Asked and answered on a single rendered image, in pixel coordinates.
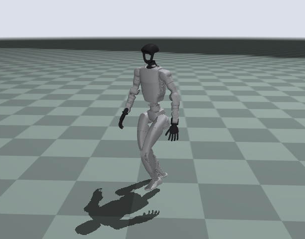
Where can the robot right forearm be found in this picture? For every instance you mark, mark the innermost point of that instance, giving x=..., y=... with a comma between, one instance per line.
x=130, y=101

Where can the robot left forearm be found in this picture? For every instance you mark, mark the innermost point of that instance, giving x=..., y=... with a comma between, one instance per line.
x=175, y=107

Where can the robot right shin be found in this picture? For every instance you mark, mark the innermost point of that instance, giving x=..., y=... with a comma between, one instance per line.
x=158, y=168

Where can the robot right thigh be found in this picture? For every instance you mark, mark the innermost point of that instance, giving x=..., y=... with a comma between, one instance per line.
x=142, y=128

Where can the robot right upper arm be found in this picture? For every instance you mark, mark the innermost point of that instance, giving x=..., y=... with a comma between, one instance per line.
x=136, y=82

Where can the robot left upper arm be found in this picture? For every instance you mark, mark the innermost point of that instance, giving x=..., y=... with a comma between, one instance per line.
x=166, y=76

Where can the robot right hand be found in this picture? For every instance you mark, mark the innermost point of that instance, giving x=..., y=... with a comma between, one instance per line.
x=122, y=117

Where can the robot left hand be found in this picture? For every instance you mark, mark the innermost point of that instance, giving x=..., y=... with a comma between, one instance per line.
x=173, y=129

